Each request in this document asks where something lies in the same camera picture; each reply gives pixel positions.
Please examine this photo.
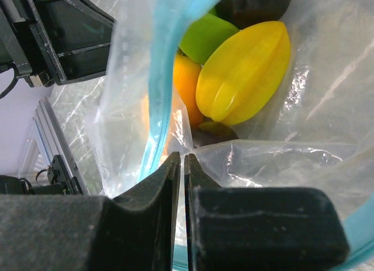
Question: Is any yellow fake starfruit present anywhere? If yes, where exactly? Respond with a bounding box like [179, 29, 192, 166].
[196, 21, 291, 126]

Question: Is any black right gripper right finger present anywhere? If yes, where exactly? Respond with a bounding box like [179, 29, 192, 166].
[184, 154, 350, 270]

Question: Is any clear bag with teal zipper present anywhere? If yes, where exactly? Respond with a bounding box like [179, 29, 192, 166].
[86, 0, 373, 270]

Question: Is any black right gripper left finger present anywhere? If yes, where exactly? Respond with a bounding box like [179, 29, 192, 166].
[1, 152, 181, 270]

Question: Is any aluminium frame rail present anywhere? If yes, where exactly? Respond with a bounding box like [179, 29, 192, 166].
[16, 98, 102, 195]

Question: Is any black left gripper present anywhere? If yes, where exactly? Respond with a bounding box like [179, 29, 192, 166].
[1, 0, 115, 87]

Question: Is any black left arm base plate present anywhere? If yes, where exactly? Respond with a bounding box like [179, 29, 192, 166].
[1, 155, 84, 195]

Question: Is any green fake fruit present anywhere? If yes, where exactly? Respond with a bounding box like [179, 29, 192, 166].
[179, 12, 239, 65]

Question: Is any orange fake fruit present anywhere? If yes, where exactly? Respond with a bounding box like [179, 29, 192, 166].
[140, 54, 205, 161]

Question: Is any dark fake fruit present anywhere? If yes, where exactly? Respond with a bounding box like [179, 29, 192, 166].
[191, 121, 238, 148]
[214, 0, 291, 30]

